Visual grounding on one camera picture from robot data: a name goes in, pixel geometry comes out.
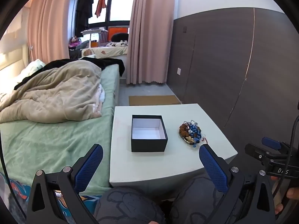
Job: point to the beige padded headboard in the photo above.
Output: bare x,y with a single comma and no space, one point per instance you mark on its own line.
9,51

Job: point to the patterned window seat cushion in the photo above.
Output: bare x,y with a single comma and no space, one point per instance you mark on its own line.
107,52

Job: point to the black jewelry box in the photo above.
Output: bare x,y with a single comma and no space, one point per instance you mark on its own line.
149,145

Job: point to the white pillow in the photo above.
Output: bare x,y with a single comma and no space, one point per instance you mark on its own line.
32,67

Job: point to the person's leg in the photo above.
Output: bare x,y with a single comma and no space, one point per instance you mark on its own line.
198,198
128,205

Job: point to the window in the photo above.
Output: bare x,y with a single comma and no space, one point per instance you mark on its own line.
119,4

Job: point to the person's left leg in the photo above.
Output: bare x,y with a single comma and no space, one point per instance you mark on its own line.
128,205

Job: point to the black cloth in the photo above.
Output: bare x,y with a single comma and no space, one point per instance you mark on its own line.
105,63

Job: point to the black hanging garment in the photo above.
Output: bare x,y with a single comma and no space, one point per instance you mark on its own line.
83,9

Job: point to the bed with green sheet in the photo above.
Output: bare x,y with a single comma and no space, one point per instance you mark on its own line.
46,144

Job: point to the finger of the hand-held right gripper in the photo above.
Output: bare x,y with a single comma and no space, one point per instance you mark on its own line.
271,142
257,152

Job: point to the white drying rack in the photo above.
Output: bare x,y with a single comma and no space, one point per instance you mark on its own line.
93,31

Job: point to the person's right leg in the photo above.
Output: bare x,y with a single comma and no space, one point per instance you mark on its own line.
198,198

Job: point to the pink curtain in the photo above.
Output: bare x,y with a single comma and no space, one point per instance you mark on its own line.
49,21
149,32

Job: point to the person's right hand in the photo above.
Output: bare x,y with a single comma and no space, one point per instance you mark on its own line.
291,193

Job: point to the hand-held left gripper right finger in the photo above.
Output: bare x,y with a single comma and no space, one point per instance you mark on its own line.
213,168

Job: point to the pink plush toy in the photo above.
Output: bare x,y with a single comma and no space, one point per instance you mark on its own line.
74,42

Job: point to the cow print plush toy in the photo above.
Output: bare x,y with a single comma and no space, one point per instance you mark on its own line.
115,43

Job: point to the flat cardboard sheet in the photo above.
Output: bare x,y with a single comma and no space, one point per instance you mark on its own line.
151,100

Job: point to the beige blanket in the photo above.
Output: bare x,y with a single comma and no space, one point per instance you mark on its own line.
58,91

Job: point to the orange hanging garment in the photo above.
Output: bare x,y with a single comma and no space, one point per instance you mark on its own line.
101,2

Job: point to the white side table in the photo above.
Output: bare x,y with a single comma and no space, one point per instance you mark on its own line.
186,163

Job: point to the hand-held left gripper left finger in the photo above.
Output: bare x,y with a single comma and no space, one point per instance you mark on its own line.
90,165

